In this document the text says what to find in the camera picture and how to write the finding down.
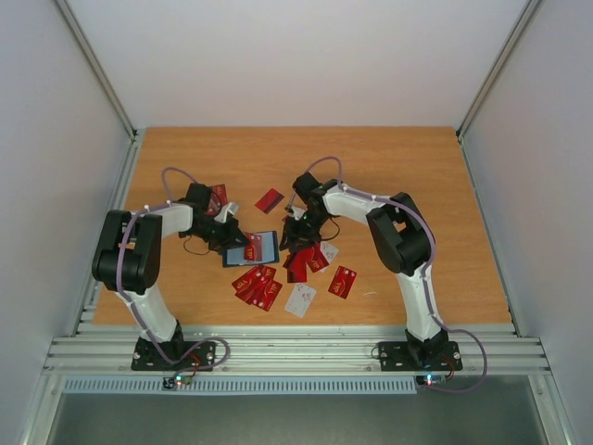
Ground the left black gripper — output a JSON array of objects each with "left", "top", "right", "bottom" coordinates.
[{"left": 186, "top": 217, "right": 251, "bottom": 251}]

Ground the dark red stripe card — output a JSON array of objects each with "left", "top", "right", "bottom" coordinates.
[{"left": 283, "top": 249, "right": 311, "bottom": 274}]

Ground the blue leather card holder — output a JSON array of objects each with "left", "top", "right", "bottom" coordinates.
[{"left": 222, "top": 231, "right": 279, "bottom": 268}]

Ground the white card bottom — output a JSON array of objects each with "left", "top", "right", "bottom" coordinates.
[{"left": 284, "top": 283, "right": 317, "bottom": 318}]

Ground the white card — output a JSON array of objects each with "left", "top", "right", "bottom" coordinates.
[
  {"left": 284, "top": 283, "right": 317, "bottom": 318},
  {"left": 320, "top": 241, "right": 339, "bottom": 263}
]

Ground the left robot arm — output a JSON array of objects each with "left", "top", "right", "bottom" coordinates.
[{"left": 92, "top": 182, "right": 248, "bottom": 371}]

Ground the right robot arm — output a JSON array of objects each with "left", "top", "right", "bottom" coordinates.
[{"left": 279, "top": 172, "right": 448, "bottom": 369}]

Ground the red stripe card lower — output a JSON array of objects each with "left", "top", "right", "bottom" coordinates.
[{"left": 287, "top": 269, "right": 308, "bottom": 284}]

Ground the white card under stack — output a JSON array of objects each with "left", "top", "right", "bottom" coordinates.
[{"left": 320, "top": 241, "right": 339, "bottom": 263}]

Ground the red card magnetic stripe back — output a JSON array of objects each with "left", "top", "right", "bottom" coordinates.
[{"left": 255, "top": 188, "right": 284, "bottom": 214}]

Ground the red card far left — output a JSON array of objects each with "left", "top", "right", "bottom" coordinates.
[{"left": 210, "top": 184, "right": 229, "bottom": 206}]

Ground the left controller board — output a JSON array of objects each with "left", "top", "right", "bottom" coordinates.
[{"left": 162, "top": 375, "right": 193, "bottom": 390}]

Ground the controller board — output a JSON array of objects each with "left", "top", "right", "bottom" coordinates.
[
  {"left": 162, "top": 375, "right": 193, "bottom": 390},
  {"left": 416, "top": 374, "right": 452, "bottom": 387}
]

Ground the right controller board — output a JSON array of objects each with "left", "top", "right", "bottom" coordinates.
[{"left": 416, "top": 374, "right": 452, "bottom": 387}]

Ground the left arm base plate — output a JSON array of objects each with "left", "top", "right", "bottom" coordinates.
[{"left": 131, "top": 338, "right": 217, "bottom": 372}]

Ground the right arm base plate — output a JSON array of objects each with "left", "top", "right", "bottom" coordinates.
[{"left": 374, "top": 341, "right": 463, "bottom": 372}]

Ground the grey slotted cable duct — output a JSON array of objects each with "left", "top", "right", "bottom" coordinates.
[{"left": 62, "top": 375, "right": 417, "bottom": 396}]

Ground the aluminium rail frame front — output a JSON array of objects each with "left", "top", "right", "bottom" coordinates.
[{"left": 44, "top": 323, "right": 551, "bottom": 376}]

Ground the left aluminium corner post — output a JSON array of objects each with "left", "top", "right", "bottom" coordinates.
[{"left": 52, "top": 0, "right": 139, "bottom": 140}]

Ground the aluminium corner post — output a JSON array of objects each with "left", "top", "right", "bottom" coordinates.
[
  {"left": 456, "top": 0, "right": 546, "bottom": 140},
  {"left": 52, "top": 0, "right": 139, "bottom": 140}
]

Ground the right aluminium corner post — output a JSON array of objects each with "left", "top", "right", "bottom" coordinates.
[{"left": 456, "top": 0, "right": 546, "bottom": 140}]

